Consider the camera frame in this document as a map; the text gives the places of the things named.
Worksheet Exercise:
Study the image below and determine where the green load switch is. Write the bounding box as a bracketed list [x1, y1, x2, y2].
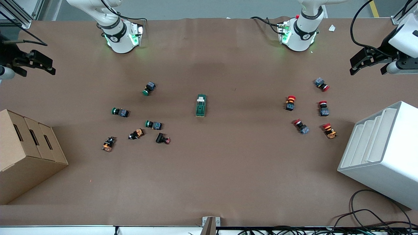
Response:
[196, 94, 207, 117]

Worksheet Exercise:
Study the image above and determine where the red mushroom button orange block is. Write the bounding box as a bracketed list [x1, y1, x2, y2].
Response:
[322, 123, 337, 139]

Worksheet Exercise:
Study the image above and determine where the brown cardboard box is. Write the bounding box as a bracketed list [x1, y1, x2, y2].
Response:
[0, 109, 69, 205]

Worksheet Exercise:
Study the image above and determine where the white tiered storage rack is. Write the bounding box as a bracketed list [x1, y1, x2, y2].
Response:
[337, 101, 418, 210]

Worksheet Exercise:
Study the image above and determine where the brown paper table cover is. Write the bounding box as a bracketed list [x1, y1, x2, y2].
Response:
[0, 17, 418, 227]

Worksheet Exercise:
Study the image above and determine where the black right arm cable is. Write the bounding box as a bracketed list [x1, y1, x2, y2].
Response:
[0, 10, 48, 46]

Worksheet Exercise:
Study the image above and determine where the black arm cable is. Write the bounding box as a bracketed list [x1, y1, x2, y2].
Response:
[350, 0, 418, 56]
[0, 10, 48, 46]

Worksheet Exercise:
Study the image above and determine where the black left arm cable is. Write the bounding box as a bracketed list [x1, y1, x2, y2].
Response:
[350, 0, 418, 56]

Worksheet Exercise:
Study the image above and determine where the aluminium frame profile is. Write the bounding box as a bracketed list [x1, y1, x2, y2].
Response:
[391, 0, 418, 25]
[0, 0, 45, 29]

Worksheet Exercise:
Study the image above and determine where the black right base cable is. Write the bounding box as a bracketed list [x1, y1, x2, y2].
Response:
[101, 0, 148, 23]

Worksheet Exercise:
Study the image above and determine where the black base cable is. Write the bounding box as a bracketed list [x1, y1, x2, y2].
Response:
[250, 16, 283, 35]
[101, 0, 148, 23]

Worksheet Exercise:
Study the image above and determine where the black left base cable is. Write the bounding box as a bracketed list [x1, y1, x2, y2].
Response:
[250, 16, 283, 35]

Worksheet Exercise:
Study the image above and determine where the black looped cable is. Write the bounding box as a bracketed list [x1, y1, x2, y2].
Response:
[349, 189, 414, 229]

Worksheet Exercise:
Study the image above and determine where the white table edge rail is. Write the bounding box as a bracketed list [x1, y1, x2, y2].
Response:
[0, 225, 418, 235]

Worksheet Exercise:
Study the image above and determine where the black cable bundle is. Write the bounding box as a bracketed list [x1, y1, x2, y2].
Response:
[237, 209, 418, 235]

